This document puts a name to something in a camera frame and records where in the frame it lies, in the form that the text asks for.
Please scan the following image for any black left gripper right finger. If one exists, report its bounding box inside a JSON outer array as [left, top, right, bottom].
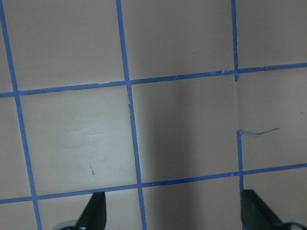
[[241, 190, 284, 230]]

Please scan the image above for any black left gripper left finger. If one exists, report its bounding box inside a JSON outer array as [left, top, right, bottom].
[[75, 192, 106, 230]]

